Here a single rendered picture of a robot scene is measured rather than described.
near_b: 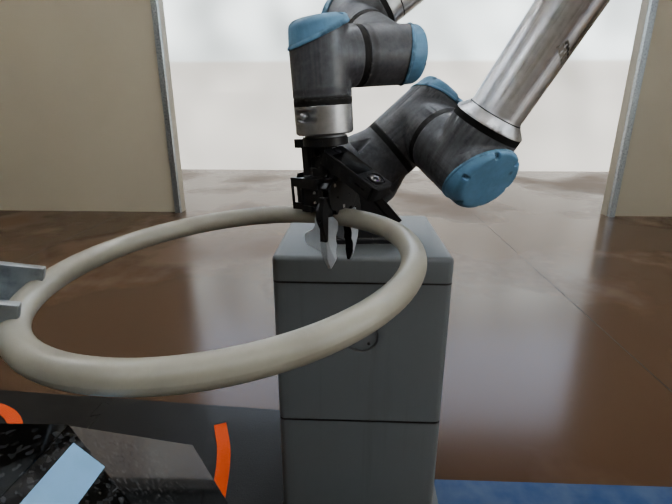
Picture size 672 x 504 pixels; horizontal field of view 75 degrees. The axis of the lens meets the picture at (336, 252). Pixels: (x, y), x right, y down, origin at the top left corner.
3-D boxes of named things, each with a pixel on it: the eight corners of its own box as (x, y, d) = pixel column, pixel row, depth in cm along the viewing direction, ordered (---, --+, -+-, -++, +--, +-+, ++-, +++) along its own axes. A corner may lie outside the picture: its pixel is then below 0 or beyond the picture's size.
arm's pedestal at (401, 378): (289, 431, 165) (280, 209, 138) (423, 435, 163) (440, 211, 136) (263, 562, 118) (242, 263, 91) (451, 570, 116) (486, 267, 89)
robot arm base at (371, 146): (336, 142, 116) (364, 116, 114) (382, 195, 120) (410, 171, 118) (337, 146, 98) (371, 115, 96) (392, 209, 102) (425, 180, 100)
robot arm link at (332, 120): (363, 102, 68) (324, 106, 61) (364, 134, 70) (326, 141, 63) (319, 104, 74) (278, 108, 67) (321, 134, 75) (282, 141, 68)
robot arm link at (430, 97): (391, 148, 118) (442, 102, 114) (425, 183, 107) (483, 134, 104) (363, 111, 106) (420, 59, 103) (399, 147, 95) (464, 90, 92)
